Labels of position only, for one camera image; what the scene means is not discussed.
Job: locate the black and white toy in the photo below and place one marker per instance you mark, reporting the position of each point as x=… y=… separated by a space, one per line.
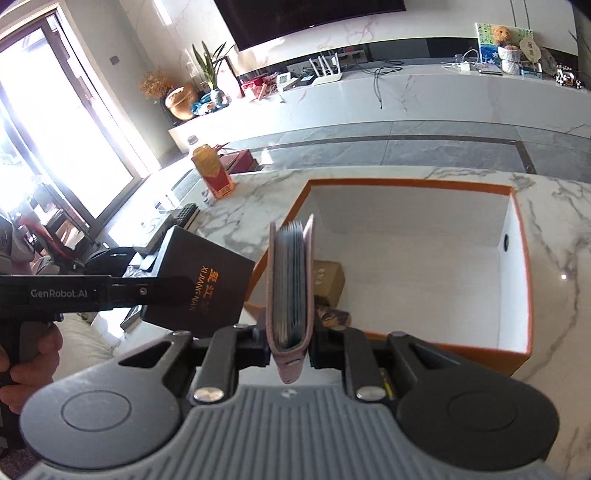
x=568 y=77

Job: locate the small white desk clock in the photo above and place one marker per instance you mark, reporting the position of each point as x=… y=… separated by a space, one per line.
x=287 y=81

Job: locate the green and blue painting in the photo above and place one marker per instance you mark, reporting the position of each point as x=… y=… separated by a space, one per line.
x=485 y=46

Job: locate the red and yellow carton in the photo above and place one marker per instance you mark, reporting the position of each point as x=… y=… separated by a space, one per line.
x=213 y=173

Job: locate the black remote control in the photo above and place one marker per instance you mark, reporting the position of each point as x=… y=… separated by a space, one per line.
x=186 y=216

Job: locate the white marble tv console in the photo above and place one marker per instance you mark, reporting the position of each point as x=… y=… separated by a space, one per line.
x=415 y=101

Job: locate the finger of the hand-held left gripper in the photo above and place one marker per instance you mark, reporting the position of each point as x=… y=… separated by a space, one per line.
x=152 y=290

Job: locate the orange cardboard box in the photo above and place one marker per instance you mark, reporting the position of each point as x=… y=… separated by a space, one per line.
x=415 y=277

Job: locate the wooden hand fan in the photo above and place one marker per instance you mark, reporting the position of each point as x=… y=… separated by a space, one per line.
x=529 y=48

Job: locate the white wifi router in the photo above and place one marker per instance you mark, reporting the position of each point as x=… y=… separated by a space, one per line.
x=327 y=77

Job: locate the white textured pot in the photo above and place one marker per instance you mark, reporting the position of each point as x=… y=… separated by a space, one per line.
x=510 y=60

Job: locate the small brown box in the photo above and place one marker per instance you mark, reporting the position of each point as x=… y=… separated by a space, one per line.
x=328 y=281

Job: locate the glass sliding door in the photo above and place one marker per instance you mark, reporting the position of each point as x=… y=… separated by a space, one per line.
x=55 y=138

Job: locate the black box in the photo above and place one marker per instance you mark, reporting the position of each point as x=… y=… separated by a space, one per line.
x=207 y=286

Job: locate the golden vase with dried flowers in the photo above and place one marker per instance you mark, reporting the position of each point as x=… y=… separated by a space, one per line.
x=180 y=104

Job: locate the potted orchid plant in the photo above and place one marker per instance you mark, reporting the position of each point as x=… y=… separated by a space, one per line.
x=214 y=94

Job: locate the person's left hand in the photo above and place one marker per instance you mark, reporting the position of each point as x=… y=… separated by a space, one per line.
x=37 y=360

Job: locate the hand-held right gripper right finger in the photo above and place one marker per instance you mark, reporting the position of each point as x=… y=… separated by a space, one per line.
x=325 y=348

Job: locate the black television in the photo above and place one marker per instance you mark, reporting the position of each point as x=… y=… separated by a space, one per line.
x=314 y=18

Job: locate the red gift box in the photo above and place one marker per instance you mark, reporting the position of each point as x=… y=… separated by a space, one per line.
x=256 y=87

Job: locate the decorative plate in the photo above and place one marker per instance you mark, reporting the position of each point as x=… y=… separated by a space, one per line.
x=548 y=60

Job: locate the brown teddy bear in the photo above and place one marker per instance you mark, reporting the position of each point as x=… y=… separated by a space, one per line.
x=501 y=34

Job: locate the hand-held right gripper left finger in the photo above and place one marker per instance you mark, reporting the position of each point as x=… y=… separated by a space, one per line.
x=254 y=344

